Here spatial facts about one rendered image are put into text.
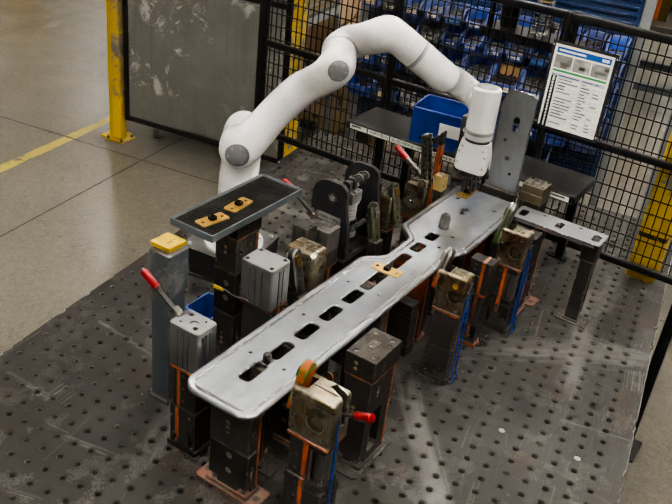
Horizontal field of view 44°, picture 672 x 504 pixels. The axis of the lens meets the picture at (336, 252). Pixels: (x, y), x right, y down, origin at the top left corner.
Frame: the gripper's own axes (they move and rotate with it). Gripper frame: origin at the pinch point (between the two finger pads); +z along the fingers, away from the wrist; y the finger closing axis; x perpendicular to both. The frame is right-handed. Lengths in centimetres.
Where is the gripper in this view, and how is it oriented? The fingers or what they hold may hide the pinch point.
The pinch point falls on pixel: (468, 185)
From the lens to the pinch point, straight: 260.4
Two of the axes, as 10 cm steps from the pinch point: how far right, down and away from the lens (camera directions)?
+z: -1.0, 8.6, 5.0
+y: 8.3, 3.5, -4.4
